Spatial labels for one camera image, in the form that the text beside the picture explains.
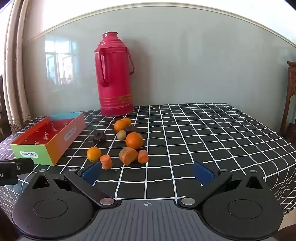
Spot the small orange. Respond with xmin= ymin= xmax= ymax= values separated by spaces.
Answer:
xmin=87 ymin=147 xmax=102 ymax=162

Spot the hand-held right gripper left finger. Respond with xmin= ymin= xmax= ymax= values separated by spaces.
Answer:
xmin=31 ymin=161 xmax=116 ymax=208

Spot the large orange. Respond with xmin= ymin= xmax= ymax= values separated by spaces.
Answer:
xmin=125 ymin=132 xmax=144 ymax=150

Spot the carrot piece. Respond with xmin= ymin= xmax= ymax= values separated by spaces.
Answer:
xmin=138 ymin=150 xmax=149 ymax=164
xmin=100 ymin=154 xmax=113 ymax=170

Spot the colourful cardboard box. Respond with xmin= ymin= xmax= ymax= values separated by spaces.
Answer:
xmin=10 ymin=112 xmax=87 ymax=166

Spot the brown wooden furniture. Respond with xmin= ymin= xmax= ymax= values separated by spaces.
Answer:
xmin=279 ymin=61 xmax=296 ymax=146

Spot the dark furniture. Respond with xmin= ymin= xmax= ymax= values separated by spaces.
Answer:
xmin=0 ymin=74 xmax=12 ymax=138

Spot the beige curtain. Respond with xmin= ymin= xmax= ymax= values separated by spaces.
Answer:
xmin=0 ymin=0 xmax=32 ymax=135

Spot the red thermos flask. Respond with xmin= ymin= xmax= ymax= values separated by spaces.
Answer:
xmin=94 ymin=31 xmax=135 ymax=117

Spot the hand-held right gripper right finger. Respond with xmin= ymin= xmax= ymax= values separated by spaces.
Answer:
xmin=178 ymin=161 xmax=266 ymax=208

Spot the black checked tablecloth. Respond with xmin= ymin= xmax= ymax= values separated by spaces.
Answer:
xmin=0 ymin=103 xmax=296 ymax=241

